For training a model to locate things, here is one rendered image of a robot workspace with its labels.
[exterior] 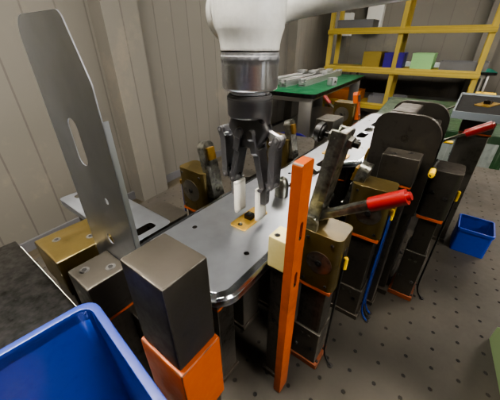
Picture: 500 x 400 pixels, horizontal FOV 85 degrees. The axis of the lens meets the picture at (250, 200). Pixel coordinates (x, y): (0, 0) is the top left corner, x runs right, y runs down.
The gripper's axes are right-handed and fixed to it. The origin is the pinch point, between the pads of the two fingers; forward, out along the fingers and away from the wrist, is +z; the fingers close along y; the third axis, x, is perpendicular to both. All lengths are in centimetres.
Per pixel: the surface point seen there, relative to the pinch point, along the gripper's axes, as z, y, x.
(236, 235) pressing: 4.5, -1.3, 6.1
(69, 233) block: -1.4, 14.6, 27.4
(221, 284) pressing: 4.6, -7.3, 16.8
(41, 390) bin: -6.6, -11.3, 38.6
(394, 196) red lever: -9.5, -24.8, 0.9
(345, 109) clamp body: 1, 17, -102
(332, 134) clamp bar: -16.4, -15.4, 1.9
